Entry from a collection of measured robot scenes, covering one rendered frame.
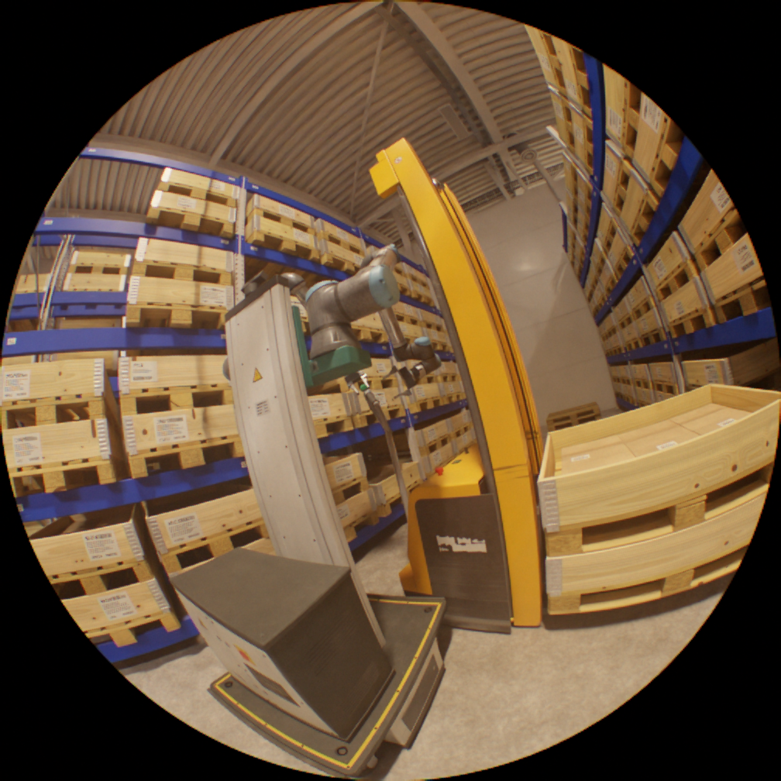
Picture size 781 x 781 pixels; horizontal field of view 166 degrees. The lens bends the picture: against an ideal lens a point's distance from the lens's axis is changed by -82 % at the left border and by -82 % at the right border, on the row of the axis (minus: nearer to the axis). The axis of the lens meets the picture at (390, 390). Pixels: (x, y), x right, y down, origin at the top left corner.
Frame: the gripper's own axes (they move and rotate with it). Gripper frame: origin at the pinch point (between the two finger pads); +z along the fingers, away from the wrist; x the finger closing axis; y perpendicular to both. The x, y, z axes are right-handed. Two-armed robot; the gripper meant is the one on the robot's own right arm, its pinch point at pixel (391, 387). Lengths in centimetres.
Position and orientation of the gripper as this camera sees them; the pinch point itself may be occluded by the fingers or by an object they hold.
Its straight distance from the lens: 159.4
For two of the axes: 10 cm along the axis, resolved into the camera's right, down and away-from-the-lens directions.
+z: -8.6, 4.9, -1.6
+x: -5.0, -8.6, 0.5
